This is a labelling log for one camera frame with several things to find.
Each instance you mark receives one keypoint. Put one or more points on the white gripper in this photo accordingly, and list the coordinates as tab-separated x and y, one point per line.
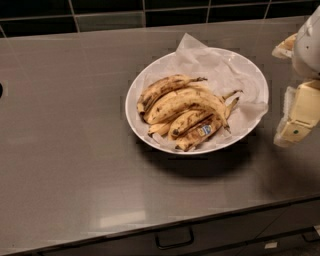
307	50

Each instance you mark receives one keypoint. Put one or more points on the banana with blue sticker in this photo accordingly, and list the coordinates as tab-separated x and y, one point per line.
188	144

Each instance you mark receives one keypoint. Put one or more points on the white ceramic bowl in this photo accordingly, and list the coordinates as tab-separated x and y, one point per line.
225	71

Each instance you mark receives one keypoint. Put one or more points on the large middle spotted banana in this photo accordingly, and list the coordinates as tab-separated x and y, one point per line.
187	99

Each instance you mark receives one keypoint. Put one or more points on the short brown spotted banana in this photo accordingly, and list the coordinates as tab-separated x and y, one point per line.
192	124

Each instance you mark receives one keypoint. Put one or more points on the top spotted banana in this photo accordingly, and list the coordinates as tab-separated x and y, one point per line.
161	87

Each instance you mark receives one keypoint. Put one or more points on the small pale banana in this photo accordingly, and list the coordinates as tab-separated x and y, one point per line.
160	128

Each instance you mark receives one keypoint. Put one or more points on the white paper liner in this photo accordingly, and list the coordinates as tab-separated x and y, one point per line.
197	99

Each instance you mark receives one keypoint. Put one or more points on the dark cabinet drawer front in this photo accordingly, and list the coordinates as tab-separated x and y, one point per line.
252	234

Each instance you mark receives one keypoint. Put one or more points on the black right drawer handle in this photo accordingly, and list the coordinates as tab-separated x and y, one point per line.
311	236

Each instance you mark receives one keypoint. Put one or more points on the black drawer handle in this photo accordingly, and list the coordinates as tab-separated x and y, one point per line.
311	236
174	238

